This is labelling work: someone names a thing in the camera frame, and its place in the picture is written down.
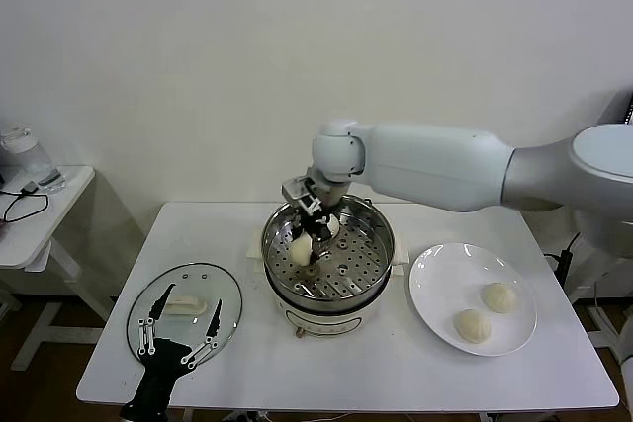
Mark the clear water bottle white cap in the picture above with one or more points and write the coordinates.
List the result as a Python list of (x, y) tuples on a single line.
[(29, 160)]

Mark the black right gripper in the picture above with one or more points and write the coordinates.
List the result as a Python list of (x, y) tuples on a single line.
[(319, 228)]

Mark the white side table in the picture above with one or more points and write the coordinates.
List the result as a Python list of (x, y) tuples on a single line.
[(69, 204)]

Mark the white laptop desk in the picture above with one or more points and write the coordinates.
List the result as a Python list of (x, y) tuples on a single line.
[(583, 269)]

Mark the stainless steel steamer basket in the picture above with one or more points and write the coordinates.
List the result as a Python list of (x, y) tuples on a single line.
[(371, 244)]

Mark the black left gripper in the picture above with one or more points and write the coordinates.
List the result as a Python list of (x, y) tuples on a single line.
[(160, 367)]

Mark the white round plate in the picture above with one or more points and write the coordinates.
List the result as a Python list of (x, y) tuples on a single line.
[(445, 283)]

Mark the dark grey laptop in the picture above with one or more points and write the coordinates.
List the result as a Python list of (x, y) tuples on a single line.
[(630, 106)]

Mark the white steamed baozi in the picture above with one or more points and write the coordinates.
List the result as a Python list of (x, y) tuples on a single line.
[(499, 297), (301, 250), (335, 228), (473, 326)]

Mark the cream electric cooker pot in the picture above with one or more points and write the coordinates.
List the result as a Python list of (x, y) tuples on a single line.
[(321, 321)]

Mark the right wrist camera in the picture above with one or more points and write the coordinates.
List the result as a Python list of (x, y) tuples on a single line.
[(300, 194)]

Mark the black power strip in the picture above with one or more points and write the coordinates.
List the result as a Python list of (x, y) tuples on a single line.
[(562, 269)]

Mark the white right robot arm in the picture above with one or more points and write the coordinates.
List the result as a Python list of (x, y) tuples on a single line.
[(435, 165)]

